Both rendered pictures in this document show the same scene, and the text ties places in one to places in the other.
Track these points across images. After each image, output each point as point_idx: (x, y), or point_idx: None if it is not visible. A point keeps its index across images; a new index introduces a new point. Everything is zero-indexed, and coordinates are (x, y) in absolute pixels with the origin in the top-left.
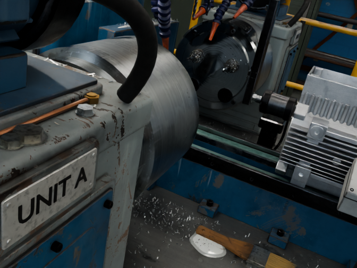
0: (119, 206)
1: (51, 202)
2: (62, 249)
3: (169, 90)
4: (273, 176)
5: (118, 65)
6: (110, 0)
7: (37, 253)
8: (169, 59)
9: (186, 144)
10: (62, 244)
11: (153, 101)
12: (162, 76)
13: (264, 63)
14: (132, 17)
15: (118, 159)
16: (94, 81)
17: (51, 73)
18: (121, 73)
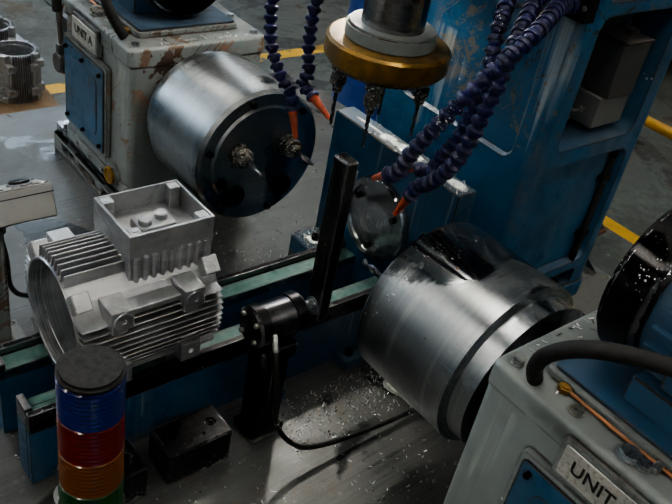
0: (119, 107)
1: (81, 35)
2: (85, 68)
3: (188, 100)
4: None
5: (195, 61)
6: None
7: (78, 53)
8: (225, 97)
9: (183, 166)
10: (85, 66)
11: (171, 89)
12: (198, 92)
13: (391, 322)
14: None
15: (116, 69)
16: (137, 28)
17: (151, 22)
18: (186, 63)
